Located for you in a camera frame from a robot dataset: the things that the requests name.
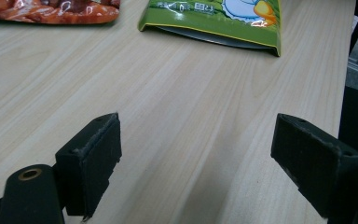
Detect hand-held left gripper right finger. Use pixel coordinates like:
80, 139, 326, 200
269, 112, 358, 220

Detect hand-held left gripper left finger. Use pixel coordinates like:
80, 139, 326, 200
55, 111, 123, 220

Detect yellow green spout pouch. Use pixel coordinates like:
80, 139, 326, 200
138, 0, 282, 58

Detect red and green sauce packet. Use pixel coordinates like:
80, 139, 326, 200
0, 0, 121, 25

